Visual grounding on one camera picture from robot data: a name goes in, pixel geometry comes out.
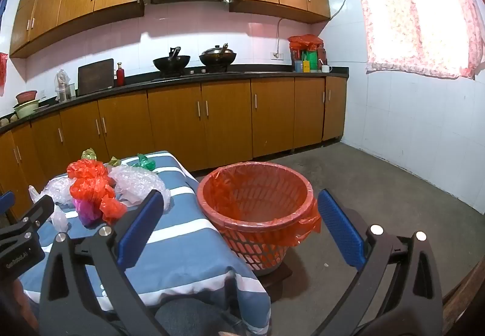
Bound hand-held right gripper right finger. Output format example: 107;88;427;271
314;188;445;336

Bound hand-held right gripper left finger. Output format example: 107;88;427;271
40;189;171;336

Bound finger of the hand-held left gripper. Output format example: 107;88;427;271
16;195;55;231
0;191;16;215

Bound small clear plastic bag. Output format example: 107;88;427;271
49;205;69;234

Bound clear bubble wrap sheet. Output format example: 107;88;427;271
110;165;173;210
40;177;75;206

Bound magenta plastic bag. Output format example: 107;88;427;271
74;198;103;228

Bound red plastic bag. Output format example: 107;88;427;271
70;177;127;225
288;34;324;53
0;52;9;96
67;160;110;189

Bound olive green plastic bag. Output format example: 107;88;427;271
81;148;122;167

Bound red plastic lattice basket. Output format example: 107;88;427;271
197;161;322;276

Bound red plastic bin liner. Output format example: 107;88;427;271
197;161;322;246

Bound blue white striped cloth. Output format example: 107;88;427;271
17;150;271;336

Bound red plastic basin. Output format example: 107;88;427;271
15;90;38;105

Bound jars in clear plastic bag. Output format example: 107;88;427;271
56;68;76;102

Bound hanging red plastic bag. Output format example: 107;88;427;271
0;52;9;96

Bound wooden base cabinet run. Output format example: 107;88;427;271
0;75;347;208

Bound dark wooden cutting board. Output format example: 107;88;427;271
77;58;115;96

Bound black gas hob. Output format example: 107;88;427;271
152;69;247;80

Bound black kitchen countertop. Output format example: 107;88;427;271
0;66;349;128

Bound green box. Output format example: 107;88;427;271
301;50;318;72

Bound black wok with lid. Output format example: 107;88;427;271
199;44;237;68

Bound red plastic bag on containers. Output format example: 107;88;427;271
288;34;324;53

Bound pink floral curtain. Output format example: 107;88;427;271
348;0;485;79

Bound white power cable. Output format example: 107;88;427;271
276;18;286;54

